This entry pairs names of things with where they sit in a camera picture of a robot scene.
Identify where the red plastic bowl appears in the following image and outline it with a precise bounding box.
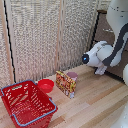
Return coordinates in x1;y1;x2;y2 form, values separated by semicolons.
36;78;55;94

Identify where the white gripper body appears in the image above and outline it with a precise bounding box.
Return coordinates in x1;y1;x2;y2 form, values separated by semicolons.
94;64;108;76

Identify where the pink cup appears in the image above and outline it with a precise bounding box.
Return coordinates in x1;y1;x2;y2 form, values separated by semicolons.
66;71;79;83

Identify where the silver bar drawer handle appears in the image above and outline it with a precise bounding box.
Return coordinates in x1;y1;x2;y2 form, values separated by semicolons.
102;28;115;35

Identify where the beige woven folding screen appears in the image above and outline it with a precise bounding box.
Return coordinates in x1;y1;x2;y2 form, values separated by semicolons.
0;0;101;88

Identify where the dark brown drawer cabinet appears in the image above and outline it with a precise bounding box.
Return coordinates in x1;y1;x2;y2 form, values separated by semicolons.
90;9;128;82

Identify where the red plastic shopping basket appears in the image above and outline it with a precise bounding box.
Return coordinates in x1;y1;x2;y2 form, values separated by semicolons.
0;79;59;128

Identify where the colourful printed carton box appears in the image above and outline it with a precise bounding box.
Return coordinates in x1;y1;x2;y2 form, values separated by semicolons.
54;70;78;100

